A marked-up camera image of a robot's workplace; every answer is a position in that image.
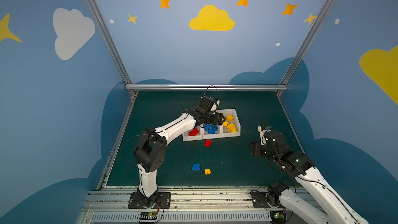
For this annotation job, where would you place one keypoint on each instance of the aluminium frame rail back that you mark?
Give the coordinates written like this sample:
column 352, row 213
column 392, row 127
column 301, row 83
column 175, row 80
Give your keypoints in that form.
column 177, row 87

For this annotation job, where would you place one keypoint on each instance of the aluminium frame post right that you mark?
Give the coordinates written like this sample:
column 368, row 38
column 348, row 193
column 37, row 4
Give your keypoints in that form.
column 310, row 36

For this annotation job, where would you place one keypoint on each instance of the left controller board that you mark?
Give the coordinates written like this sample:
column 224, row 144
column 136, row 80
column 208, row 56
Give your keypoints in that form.
column 147, row 217

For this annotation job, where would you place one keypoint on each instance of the red lego brick top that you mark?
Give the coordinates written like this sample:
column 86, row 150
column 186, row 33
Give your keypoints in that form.
column 207, row 143

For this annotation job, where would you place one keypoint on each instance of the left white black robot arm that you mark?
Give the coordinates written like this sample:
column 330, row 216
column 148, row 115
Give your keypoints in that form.
column 151, row 147

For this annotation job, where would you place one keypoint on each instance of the small blue lego brick lower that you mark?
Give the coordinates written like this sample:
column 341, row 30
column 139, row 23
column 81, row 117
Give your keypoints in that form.
column 196, row 167

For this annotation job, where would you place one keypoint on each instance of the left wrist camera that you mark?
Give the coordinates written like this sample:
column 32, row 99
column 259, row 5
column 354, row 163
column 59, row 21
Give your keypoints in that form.
column 215, row 105

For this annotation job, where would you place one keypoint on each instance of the left white bin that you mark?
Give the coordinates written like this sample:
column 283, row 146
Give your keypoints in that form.
column 189, row 123

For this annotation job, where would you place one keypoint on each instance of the aluminium frame post left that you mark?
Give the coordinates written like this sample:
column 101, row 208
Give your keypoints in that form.
column 99, row 20

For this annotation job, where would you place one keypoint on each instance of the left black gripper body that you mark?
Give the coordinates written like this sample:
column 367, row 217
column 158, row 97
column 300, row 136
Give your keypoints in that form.
column 211, row 118

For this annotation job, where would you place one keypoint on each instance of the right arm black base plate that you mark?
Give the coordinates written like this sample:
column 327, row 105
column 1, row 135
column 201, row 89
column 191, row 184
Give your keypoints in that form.
column 269, row 199

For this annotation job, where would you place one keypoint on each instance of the right controller board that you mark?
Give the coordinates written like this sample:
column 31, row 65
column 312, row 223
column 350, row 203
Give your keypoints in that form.
column 278, row 217

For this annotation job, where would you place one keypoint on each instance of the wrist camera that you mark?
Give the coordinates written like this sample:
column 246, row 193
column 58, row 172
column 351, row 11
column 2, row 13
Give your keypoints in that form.
column 263, row 130
column 215, row 105

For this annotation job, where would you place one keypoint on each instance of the controller board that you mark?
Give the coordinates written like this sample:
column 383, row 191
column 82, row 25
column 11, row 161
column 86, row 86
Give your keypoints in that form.
column 278, row 217
column 147, row 217

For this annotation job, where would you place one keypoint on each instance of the long red lego brick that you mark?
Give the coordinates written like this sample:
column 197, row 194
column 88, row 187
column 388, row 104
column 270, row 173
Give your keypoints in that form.
column 194, row 132

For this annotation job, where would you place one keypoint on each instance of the aluminium frame post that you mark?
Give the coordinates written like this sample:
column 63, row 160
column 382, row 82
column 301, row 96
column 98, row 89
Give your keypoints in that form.
column 99, row 20
column 310, row 36

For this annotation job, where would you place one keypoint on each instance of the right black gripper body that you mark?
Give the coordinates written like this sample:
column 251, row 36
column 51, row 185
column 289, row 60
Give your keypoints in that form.
column 259, row 149

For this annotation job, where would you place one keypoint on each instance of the middle white bin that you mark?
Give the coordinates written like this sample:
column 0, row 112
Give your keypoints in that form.
column 214, row 119

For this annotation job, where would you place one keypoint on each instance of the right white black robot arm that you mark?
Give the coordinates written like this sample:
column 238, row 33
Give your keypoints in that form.
column 298, row 165

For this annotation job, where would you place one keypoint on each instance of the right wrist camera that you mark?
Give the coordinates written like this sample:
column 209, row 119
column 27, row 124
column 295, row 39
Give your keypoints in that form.
column 263, row 130

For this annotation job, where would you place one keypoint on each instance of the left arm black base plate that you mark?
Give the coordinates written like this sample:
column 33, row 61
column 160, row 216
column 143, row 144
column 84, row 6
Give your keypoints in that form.
column 160, row 200

